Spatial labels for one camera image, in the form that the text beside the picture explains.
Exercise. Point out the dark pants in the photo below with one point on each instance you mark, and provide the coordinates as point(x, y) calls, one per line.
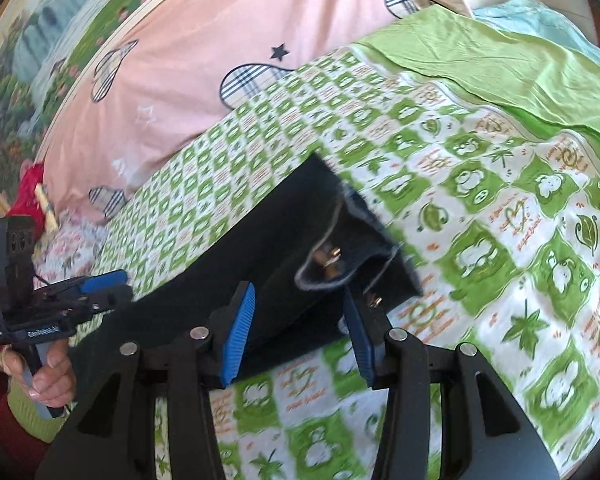
point(260, 240)

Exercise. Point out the floral cloth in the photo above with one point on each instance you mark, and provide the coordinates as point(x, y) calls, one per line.
point(72, 247)

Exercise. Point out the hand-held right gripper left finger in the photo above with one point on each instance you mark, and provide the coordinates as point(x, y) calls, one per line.
point(236, 336)

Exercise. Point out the pink heart-pattern pillow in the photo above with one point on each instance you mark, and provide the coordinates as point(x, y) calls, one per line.
point(190, 55)

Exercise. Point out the green printed bed sheet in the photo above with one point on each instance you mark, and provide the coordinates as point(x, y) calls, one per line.
point(480, 220)

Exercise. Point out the red cloth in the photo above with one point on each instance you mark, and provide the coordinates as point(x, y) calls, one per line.
point(30, 185)

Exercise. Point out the plain green cloth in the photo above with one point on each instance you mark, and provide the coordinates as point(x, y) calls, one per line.
point(505, 60)

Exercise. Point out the light green basket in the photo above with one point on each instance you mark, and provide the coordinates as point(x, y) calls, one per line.
point(27, 412)

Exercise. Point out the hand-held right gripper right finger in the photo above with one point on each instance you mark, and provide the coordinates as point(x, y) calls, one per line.
point(361, 342)

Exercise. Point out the light blue cloth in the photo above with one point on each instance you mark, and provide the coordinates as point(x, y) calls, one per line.
point(540, 22)

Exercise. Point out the person's left hand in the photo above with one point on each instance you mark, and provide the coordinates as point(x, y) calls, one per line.
point(50, 377)

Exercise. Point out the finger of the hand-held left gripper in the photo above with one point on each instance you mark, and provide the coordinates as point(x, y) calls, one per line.
point(111, 298)
point(102, 281)

